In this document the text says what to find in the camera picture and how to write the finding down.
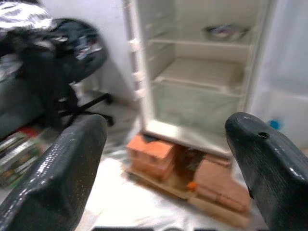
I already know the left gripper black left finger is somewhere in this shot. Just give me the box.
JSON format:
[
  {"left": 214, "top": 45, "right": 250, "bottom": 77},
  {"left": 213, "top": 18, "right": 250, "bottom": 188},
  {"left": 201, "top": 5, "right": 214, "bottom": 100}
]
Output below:
[{"left": 0, "top": 114, "right": 108, "bottom": 231}]

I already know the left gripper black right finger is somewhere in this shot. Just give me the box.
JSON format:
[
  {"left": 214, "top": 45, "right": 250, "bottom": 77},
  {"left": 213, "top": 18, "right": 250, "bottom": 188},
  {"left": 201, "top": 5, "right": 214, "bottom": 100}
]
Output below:
[{"left": 225, "top": 111, "right": 308, "bottom": 231}]

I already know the grey fridge door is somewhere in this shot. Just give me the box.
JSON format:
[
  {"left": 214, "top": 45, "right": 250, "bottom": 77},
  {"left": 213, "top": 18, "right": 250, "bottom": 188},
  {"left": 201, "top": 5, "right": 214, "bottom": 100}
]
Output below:
[{"left": 247, "top": 0, "right": 308, "bottom": 151}]

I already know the slatted white fridge shelf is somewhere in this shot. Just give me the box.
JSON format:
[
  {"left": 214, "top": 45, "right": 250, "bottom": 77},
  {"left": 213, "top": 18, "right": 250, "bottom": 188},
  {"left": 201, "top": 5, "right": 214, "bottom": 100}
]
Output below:
[{"left": 151, "top": 57, "right": 245, "bottom": 97}]

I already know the plain white fridge shelf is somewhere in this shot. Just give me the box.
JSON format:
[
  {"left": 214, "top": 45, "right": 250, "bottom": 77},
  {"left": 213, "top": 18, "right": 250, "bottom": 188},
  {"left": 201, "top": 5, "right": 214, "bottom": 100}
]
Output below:
[{"left": 147, "top": 38, "right": 253, "bottom": 58}]

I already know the grey fridge cabinet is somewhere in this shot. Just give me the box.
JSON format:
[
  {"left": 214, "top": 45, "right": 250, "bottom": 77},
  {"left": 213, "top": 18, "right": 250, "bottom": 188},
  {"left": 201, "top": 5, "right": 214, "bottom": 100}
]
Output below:
[{"left": 122, "top": 0, "right": 274, "bottom": 158}]

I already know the water bottle with blue cap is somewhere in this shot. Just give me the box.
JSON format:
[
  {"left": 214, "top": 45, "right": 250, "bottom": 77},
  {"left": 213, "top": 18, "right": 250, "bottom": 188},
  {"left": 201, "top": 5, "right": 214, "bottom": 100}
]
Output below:
[{"left": 267, "top": 118, "right": 282, "bottom": 130}]

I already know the red clay brick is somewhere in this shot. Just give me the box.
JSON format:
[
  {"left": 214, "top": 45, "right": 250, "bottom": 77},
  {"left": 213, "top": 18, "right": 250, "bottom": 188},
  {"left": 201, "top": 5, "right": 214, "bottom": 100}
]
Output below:
[
  {"left": 127, "top": 134, "right": 176, "bottom": 181},
  {"left": 194, "top": 159, "right": 251, "bottom": 213}
]

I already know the dark green sofa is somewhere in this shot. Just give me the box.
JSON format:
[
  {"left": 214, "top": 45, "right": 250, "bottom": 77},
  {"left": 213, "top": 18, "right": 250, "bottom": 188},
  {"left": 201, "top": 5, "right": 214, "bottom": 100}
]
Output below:
[{"left": 0, "top": 77, "right": 49, "bottom": 141}]

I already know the clear crisper drawer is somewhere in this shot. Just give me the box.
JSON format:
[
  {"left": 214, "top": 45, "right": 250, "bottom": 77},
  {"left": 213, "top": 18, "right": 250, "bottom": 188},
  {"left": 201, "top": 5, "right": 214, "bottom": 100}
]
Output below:
[{"left": 151, "top": 80, "right": 244, "bottom": 137}]

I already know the black office chair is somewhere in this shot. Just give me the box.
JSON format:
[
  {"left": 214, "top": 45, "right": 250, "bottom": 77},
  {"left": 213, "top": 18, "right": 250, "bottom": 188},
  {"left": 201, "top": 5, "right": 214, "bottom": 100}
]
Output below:
[{"left": 0, "top": 18, "right": 116, "bottom": 129}]

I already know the metal bowl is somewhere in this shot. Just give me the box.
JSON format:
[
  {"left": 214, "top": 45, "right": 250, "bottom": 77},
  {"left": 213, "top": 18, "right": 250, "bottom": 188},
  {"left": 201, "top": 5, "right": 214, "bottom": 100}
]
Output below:
[{"left": 203, "top": 23, "right": 250, "bottom": 42}]

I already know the black white striped cloth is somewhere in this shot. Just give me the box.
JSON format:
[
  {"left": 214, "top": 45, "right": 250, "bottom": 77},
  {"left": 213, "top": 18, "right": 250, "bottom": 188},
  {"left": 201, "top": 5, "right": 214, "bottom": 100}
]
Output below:
[{"left": 0, "top": 0, "right": 53, "bottom": 32}]

